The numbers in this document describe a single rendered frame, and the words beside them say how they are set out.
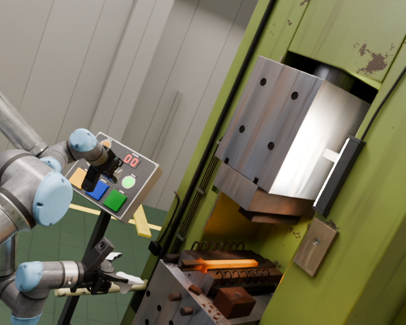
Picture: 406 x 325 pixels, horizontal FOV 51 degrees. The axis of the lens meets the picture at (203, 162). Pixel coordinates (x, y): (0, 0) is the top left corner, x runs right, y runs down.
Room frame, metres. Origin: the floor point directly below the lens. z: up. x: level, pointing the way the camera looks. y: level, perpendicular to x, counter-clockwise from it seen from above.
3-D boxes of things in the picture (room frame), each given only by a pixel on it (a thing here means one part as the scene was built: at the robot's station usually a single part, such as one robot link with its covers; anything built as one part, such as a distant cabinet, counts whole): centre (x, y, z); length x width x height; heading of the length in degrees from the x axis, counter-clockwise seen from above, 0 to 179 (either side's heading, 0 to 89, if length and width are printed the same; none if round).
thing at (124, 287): (1.15, 0.06, 0.97); 0.09 x 0.03 x 0.06; 99
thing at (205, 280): (1.60, -0.28, 0.96); 0.42 x 0.20 x 0.09; 134
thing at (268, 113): (1.57, -0.31, 1.56); 0.42 x 0.39 x 0.40; 134
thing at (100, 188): (1.68, 0.36, 1.01); 0.07 x 0.05 x 0.07; 69
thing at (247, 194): (1.60, -0.28, 1.32); 0.42 x 0.20 x 0.10; 134
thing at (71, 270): (1.07, 0.22, 0.98); 0.08 x 0.05 x 0.08; 45
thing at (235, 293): (1.37, -0.30, 0.95); 0.12 x 0.09 x 0.07; 134
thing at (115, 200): (1.65, 0.27, 1.01); 0.07 x 0.05 x 0.07; 69
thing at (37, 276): (1.02, 0.28, 0.98); 0.11 x 0.08 x 0.09; 135
